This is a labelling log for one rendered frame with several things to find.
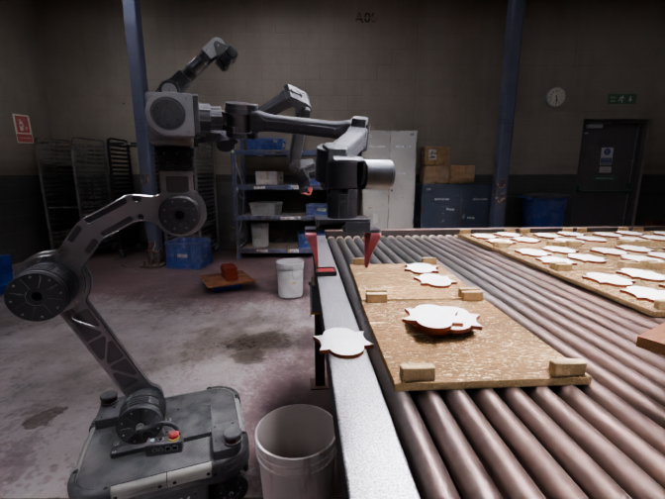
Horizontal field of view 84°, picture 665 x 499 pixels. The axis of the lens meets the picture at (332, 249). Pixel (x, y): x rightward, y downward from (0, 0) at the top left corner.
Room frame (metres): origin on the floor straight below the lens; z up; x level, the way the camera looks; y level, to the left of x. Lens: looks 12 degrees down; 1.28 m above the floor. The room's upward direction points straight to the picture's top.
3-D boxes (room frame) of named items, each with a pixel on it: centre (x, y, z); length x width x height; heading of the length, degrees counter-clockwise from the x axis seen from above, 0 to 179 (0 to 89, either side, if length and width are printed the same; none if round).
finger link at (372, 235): (0.71, -0.05, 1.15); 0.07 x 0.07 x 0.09; 5
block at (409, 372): (0.58, -0.15, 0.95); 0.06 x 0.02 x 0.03; 94
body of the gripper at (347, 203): (0.71, -0.02, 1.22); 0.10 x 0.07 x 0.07; 95
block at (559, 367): (0.60, -0.41, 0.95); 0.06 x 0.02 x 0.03; 94
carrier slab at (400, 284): (1.21, -0.25, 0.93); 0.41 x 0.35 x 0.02; 2
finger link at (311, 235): (0.71, 0.02, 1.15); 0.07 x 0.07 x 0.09; 5
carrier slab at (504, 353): (0.78, -0.27, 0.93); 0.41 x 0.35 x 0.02; 4
